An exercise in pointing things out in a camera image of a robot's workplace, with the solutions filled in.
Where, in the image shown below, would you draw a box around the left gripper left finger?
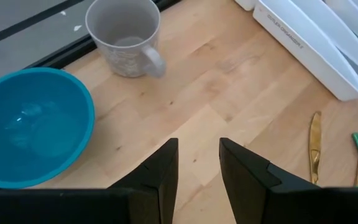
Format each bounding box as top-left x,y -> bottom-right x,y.
109,138 -> 179,224

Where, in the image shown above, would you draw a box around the grey patterned mug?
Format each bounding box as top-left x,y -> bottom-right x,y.
85,0 -> 167,79

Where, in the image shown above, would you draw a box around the white cutlery organizer tray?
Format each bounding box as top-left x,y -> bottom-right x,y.
234,0 -> 358,102

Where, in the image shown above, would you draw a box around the teal bowl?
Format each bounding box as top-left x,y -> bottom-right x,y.
0,67 -> 96,190

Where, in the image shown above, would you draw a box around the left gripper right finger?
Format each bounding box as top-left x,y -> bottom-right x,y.
219,138 -> 318,224

